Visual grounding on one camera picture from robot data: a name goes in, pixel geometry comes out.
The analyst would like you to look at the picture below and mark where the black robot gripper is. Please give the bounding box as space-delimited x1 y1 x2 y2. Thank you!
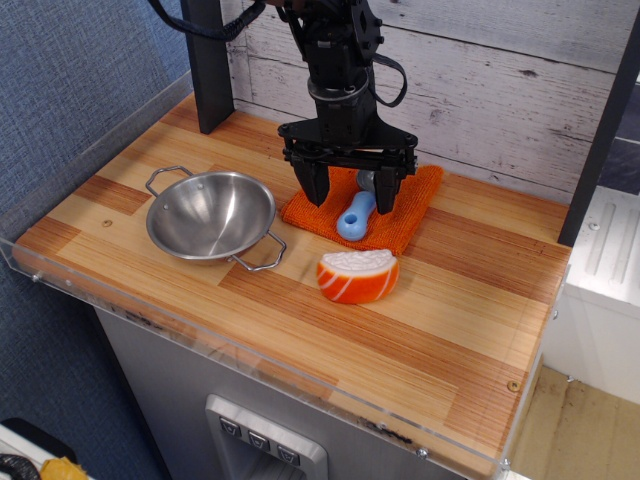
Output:
278 97 417 215

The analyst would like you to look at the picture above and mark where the blue grey toy scoop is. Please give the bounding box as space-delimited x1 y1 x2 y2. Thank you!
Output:
336 170 376 242

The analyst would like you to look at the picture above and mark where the orange knitted cloth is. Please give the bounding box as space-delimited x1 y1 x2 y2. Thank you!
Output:
281 165 444 256

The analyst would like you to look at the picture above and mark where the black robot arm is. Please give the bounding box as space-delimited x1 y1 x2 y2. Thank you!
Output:
274 1 418 214

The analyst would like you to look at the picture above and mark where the toy salmon sushi piece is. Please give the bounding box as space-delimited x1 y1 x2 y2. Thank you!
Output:
316 249 400 304

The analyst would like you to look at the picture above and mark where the grey toy fridge cabinet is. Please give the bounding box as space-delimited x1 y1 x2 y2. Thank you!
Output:
93 305 466 480

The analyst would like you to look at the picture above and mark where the silver dispenser button panel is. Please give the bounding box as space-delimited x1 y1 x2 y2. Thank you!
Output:
205 394 329 479

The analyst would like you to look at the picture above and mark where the white plastic toy sink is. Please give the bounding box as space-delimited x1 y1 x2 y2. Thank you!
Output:
542 187 639 403

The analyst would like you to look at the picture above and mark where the clear acrylic table guard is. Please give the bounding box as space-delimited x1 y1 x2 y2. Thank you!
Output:
1 75 568 479

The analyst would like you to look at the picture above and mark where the black yellow object bottom left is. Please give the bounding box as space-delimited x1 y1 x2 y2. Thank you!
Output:
1 454 90 480

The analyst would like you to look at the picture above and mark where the stainless steel two-handled bowl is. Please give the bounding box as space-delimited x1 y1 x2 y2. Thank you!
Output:
145 165 287 272

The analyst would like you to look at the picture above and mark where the black left vertical post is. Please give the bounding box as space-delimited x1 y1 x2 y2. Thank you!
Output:
181 0 235 134

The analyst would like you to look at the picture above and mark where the black vertical post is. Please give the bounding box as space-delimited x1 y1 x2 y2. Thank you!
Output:
558 13 639 247
181 0 235 134

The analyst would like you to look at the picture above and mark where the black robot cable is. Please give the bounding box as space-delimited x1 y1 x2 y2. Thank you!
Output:
147 0 409 108

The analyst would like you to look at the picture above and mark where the black right vertical post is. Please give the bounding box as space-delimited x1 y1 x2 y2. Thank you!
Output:
558 13 639 247

